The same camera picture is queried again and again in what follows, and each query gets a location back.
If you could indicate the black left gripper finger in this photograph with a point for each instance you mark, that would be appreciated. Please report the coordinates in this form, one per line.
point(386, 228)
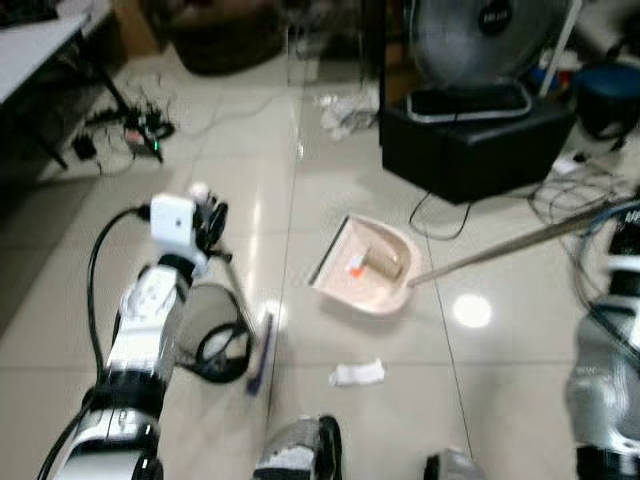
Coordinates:
point(219, 215)
point(218, 243)

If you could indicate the broom with blue brush head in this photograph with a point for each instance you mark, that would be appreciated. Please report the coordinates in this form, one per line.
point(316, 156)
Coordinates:
point(261, 355)

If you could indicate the brown cardboard tube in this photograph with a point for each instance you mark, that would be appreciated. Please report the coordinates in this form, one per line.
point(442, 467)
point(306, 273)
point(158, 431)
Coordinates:
point(384, 264)

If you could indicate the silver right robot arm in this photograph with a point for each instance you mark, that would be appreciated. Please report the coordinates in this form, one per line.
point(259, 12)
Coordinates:
point(605, 380)

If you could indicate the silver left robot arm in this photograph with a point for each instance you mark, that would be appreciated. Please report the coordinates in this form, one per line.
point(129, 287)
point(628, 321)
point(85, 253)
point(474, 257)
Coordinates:
point(140, 330)

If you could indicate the large grey floor fan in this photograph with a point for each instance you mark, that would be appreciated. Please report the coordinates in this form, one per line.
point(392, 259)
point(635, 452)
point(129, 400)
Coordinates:
point(480, 45)

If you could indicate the black mesh waste bin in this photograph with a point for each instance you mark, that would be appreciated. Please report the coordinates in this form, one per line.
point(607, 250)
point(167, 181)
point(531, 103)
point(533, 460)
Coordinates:
point(215, 345)

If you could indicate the blue round stool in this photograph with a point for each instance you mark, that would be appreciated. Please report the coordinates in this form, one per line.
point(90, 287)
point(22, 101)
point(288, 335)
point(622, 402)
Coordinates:
point(610, 95)

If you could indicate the small orange white scrap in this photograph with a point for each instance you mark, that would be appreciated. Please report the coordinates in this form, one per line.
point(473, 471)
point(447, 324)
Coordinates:
point(356, 266)

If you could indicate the black power adapter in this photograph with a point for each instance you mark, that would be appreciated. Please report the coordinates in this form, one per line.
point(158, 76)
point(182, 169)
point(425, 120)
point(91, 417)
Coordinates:
point(84, 148)

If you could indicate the grey-white crumpled paper pile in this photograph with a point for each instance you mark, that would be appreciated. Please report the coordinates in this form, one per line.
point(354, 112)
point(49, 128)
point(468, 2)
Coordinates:
point(350, 115)

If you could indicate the black box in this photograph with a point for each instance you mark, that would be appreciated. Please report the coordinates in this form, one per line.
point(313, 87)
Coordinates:
point(470, 155)

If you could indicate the brown round pouf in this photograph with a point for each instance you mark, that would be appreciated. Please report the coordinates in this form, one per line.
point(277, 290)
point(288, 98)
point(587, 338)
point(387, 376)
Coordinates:
point(225, 40)

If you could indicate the small white crumpled tissue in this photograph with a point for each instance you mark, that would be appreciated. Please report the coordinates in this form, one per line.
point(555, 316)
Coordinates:
point(357, 373)

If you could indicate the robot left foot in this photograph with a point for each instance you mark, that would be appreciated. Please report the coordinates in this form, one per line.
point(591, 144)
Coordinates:
point(295, 455)

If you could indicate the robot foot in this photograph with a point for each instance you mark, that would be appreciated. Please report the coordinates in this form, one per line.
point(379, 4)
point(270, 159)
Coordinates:
point(455, 467)
point(295, 455)

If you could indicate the white table with black legs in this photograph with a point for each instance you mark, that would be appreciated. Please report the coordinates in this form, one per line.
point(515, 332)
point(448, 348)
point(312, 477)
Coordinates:
point(35, 45)

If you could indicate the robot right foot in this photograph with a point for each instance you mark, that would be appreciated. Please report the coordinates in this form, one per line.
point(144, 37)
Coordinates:
point(455, 467)

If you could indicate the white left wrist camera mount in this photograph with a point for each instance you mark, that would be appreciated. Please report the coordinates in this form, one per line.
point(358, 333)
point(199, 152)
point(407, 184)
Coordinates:
point(173, 222)

